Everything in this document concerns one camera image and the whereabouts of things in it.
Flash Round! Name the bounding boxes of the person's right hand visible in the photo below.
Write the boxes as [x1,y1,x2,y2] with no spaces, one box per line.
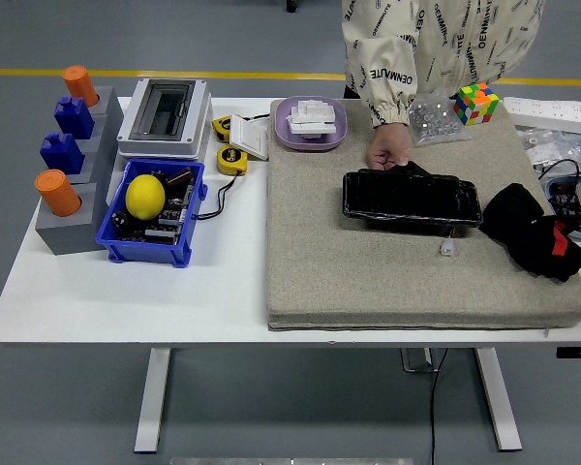
[365,121,412,171]

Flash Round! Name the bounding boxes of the black panel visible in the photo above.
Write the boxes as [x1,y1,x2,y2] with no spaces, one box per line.
[342,162,483,239]

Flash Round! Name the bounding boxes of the black rag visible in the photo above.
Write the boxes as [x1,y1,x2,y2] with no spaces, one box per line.
[478,182,581,284]

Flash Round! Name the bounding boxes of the clear bag of metal nuts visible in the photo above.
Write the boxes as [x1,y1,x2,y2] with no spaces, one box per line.
[407,89,474,148]

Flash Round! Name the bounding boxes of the stack of white switches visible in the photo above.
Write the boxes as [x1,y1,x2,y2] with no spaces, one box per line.
[286,97,339,140]

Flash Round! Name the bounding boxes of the colourful puzzle cube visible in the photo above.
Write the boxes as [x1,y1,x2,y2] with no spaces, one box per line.
[452,81,501,127]

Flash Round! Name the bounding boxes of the purple plate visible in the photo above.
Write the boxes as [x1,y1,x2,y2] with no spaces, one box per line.
[274,95,349,152]

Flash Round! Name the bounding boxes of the person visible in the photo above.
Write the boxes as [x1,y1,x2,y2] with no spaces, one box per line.
[341,0,547,128]

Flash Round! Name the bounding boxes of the beige mat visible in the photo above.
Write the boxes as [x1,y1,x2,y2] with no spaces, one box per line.
[265,98,581,332]

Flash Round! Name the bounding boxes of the clear plastic bags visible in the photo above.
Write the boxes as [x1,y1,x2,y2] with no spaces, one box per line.
[515,124,581,171]

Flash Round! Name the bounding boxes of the yellow tape measure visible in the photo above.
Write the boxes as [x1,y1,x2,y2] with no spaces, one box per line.
[215,143,249,176]
[211,114,238,143]

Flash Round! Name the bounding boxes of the white power strip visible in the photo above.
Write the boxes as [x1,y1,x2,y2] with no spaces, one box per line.
[502,96,581,137]

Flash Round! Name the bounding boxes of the grey table control box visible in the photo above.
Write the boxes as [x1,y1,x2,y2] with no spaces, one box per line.
[400,347,441,374]

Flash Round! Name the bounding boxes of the dark circuit board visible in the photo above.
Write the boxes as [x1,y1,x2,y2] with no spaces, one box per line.
[110,167,198,245]

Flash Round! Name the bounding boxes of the yellow lemon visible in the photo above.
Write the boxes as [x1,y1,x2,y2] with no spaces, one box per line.
[125,174,167,222]

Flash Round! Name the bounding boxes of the blue plastic bin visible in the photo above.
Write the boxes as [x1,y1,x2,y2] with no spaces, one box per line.
[95,157,208,268]

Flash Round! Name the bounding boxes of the white table leg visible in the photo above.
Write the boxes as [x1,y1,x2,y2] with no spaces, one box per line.
[474,347,523,452]
[134,347,171,454]

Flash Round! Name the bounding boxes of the orange cylinder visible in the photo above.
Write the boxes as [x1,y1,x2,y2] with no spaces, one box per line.
[34,169,83,218]
[62,65,101,109]

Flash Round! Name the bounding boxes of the blue block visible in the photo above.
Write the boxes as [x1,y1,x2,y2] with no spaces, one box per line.
[39,132,86,175]
[53,95,96,140]

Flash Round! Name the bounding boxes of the grey stepped block holder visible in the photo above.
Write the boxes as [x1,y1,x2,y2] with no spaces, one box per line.
[34,85,126,257]

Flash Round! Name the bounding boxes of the white wall switch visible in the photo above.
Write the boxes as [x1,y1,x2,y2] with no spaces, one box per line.
[229,115,272,162]

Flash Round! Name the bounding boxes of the thin black cable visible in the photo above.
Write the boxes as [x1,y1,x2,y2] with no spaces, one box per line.
[193,171,246,222]

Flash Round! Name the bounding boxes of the grey white electrical enclosure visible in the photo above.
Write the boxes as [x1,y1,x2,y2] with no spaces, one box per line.
[115,77,213,161]

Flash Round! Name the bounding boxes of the black power cable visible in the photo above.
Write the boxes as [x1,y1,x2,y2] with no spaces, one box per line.
[428,347,450,465]

